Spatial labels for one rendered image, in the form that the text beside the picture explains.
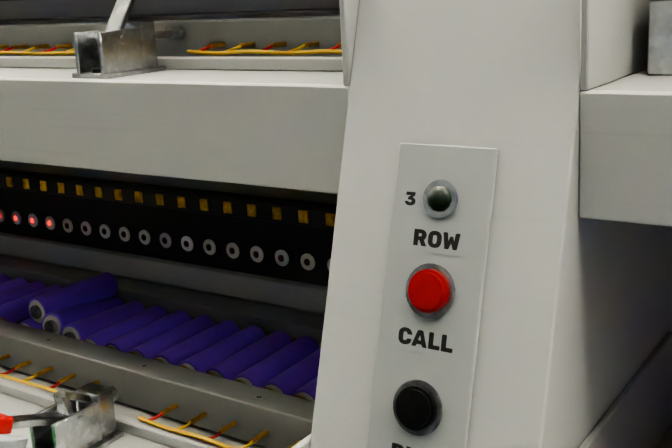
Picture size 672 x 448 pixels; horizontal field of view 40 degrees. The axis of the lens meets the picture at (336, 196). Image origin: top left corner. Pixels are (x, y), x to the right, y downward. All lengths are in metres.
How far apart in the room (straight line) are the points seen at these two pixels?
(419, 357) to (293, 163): 0.10
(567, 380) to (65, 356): 0.32
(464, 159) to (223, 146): 0.12
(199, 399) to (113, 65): 0.18
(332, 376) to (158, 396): 0.17
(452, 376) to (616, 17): 0.14
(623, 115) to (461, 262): 0.08
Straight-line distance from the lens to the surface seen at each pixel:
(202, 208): 0.62
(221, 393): 0.48
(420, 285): 0.34
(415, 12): 0.36
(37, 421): 0.48
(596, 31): 0.33
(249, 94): 0.40
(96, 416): 0.50
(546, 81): 0.33
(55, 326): 0.62
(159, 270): 0.66
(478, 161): 0.34
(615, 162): 0.33
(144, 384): 0.52
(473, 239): 0.33
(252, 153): 0.40
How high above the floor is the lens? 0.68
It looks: 1 degrees up
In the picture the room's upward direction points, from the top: 6 degrees clockwise
